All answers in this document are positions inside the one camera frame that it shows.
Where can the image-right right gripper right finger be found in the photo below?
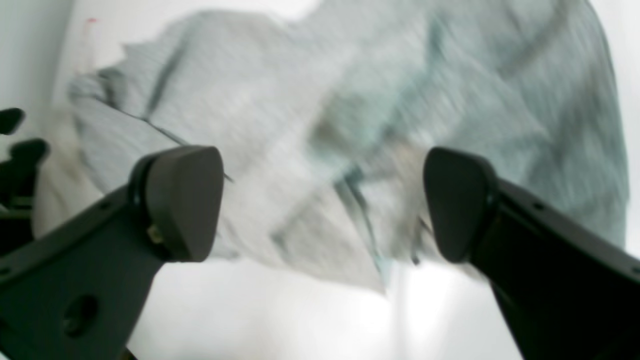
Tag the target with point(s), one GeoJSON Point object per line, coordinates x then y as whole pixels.
{"type": "Point", "coordinates": [564, 293]}

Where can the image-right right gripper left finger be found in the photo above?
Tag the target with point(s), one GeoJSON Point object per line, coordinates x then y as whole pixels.
{"type": "Point", "coordinates": [78, 293]}

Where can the grey t-shirt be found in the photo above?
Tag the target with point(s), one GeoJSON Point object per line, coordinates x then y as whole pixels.
{"type": "Point", "coordinates": [324, 124]}

